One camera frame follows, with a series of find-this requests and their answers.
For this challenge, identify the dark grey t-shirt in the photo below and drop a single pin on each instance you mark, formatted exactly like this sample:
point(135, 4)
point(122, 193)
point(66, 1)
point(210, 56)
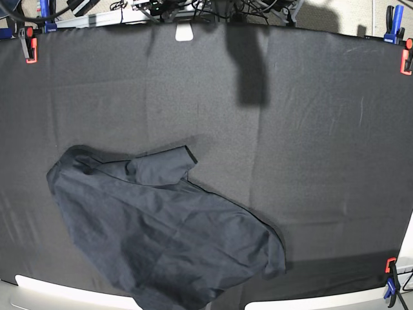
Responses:
point(155, 235)

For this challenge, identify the black table cloth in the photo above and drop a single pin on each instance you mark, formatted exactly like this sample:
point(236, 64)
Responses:
point(309, 131)

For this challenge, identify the orange clamp far left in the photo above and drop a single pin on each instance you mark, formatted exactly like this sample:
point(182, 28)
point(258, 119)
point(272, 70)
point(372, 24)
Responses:
point(29, 44)

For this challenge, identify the orange clamp far right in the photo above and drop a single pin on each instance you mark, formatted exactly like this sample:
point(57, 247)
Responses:
point(406, 58)

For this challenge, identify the blue clamp top right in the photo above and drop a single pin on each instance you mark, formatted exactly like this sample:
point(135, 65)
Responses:
point(394, 33)

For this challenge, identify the orange blue clamp near right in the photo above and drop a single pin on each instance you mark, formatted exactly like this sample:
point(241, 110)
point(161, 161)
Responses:
point(393, 291)

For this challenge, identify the aluminium frame rail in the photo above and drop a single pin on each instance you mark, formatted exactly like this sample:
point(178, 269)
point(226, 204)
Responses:
point(114, 17)

